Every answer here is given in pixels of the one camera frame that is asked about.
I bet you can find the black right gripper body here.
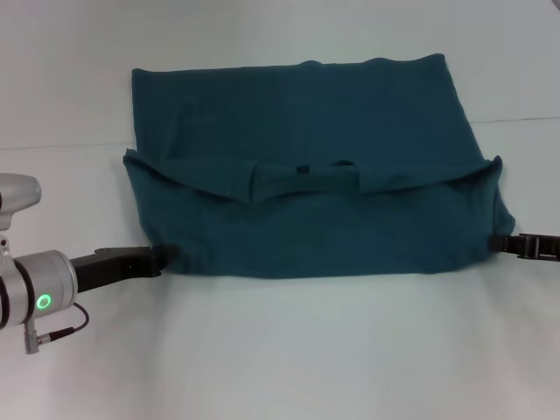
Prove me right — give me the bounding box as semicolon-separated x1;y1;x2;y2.
531;234;560;263

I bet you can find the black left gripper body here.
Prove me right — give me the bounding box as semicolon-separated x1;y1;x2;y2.
69;246;164;299

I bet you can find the teal T-shirt with FREE print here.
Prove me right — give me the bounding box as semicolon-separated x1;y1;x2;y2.
122;52;517;280

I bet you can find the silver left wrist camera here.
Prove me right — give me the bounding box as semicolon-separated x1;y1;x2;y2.
0;173;43;233

